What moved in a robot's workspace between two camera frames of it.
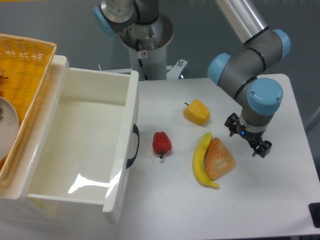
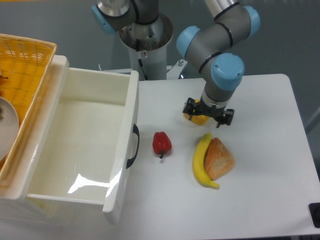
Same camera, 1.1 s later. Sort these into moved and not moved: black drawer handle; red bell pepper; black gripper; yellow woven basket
Moved: black gripper
Not moved: black drawer handle; red bell pepper; yellow woven basket
